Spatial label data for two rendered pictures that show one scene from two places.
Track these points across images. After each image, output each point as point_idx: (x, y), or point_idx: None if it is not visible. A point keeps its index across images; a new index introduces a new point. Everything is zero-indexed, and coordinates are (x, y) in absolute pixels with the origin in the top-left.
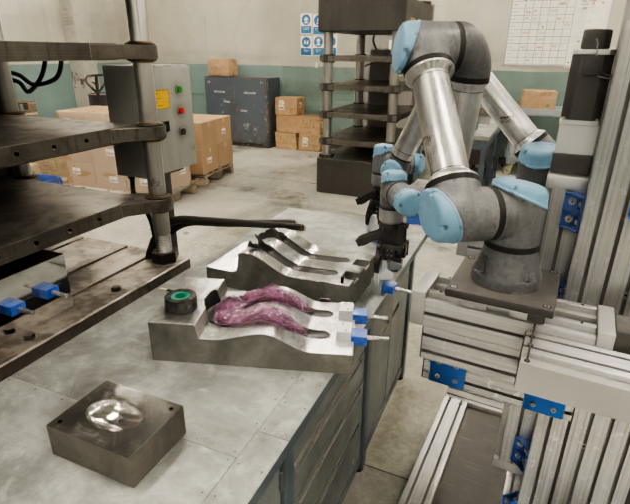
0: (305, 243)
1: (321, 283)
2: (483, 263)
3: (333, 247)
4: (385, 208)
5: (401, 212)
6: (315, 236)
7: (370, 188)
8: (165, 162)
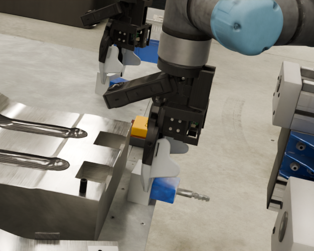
0: None
1: (35, 192)
2: None
3: (40, 100)
4: (178, 33)
5: (234, 43)
6: (5, 77)
7: (64, 11)
8: None
